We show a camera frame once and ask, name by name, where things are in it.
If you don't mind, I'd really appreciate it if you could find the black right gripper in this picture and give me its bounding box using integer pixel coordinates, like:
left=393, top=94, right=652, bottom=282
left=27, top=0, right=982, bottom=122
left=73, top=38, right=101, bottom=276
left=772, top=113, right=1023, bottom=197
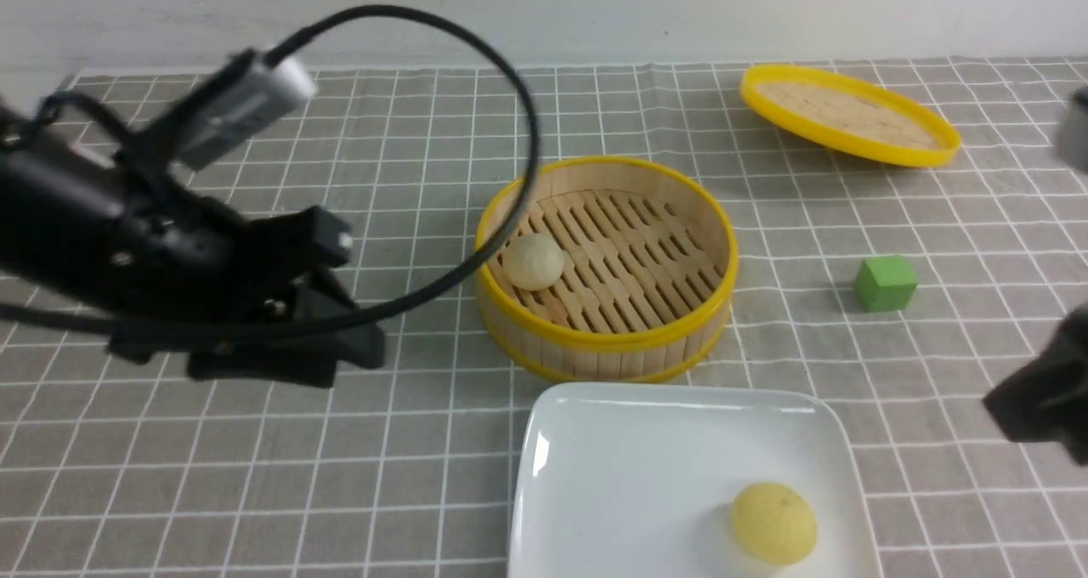
left=982, top=304, right=1087, bottom=467

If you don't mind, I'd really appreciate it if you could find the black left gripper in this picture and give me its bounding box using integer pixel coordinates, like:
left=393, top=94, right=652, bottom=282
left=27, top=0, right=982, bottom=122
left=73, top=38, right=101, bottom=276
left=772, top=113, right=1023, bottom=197
left=3, top=130, right=386, bottom=389

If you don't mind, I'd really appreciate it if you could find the white steamed bun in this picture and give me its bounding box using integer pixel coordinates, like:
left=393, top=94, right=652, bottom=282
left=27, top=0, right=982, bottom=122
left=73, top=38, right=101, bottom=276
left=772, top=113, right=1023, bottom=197
left=500, top=233, right=566, bottom=292

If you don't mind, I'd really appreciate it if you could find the yellow steamed bun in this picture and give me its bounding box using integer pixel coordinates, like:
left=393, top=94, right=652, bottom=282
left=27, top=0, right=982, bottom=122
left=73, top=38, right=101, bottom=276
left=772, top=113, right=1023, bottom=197
left=730, top=482, right=819, bottom=567

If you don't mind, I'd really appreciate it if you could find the white square plate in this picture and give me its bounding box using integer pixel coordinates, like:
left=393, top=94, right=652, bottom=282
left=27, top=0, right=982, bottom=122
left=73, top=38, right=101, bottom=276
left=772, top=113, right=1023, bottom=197
left=507, top=382, right=882, bottom=577

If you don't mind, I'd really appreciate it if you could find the grey checked tablecloth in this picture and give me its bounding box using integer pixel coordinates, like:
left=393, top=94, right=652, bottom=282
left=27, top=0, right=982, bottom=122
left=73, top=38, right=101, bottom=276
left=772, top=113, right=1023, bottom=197
left=3, top=58, right=1085, bottom=577

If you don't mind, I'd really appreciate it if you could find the green cube block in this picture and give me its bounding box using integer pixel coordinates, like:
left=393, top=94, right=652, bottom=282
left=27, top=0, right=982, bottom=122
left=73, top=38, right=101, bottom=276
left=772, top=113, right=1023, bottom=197
left=854, top=255, right=918, bottom=312

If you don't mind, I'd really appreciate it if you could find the bamboo steamer basket yellow rim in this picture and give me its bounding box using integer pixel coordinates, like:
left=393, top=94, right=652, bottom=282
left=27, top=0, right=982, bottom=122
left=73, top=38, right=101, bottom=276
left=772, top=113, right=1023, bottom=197
left=475, top=156, right=740, bottom=382

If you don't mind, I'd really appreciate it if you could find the bamboo steamer lid yellow rim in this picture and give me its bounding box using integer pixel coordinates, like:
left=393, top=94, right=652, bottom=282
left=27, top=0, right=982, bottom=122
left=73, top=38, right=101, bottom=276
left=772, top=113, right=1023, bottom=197
left=739, top=64, right=962, bottom=167

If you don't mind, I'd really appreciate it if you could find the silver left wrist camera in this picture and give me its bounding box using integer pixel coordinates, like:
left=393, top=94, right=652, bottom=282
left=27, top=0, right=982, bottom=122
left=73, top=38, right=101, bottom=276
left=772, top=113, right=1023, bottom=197
left=166, top=48, right=318, bottom=171

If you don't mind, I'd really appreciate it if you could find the black camera cable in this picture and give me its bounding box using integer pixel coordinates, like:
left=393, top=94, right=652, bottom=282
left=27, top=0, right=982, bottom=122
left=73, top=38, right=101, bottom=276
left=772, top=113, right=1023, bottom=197
left=0, top=5, right=542, bottom=346

